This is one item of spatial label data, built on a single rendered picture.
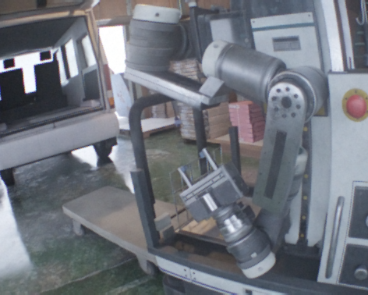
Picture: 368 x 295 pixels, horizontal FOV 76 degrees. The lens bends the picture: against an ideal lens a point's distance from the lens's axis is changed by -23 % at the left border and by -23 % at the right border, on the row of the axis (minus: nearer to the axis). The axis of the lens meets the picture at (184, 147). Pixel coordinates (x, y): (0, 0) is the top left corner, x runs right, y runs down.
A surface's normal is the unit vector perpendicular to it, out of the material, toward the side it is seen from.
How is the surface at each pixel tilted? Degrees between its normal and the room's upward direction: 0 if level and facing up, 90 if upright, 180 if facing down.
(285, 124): 95
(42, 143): 87
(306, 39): 90
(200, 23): 90
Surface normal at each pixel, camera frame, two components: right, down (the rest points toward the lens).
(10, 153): 0.52, 0.09
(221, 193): -0.55, 0.19
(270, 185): -0.64, 0.35
